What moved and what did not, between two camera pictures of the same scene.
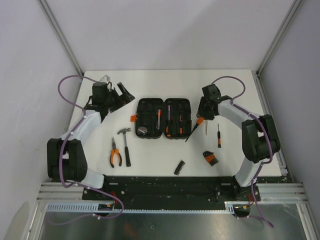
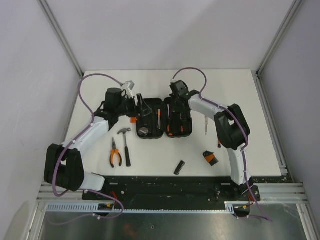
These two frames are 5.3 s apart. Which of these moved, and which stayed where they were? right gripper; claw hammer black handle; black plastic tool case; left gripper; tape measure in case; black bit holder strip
Moved: left gripper; right gripper
Stayed: black bit holder strip; claw hammer black handle; tape measure in case; black plastic tool case
